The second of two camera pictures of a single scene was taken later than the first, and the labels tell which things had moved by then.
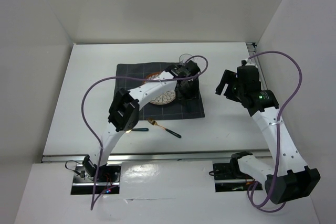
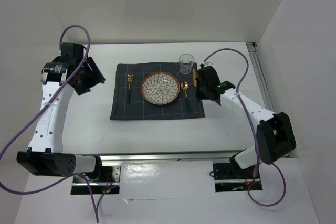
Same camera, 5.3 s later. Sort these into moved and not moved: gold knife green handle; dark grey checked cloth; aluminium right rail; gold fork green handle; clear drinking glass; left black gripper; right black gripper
Moved: gold fork green handle; left black gripper; right black gripper; gold knife green handle
Not moved: aluminium right rail; dark grey checked cloth; clear drinking glass
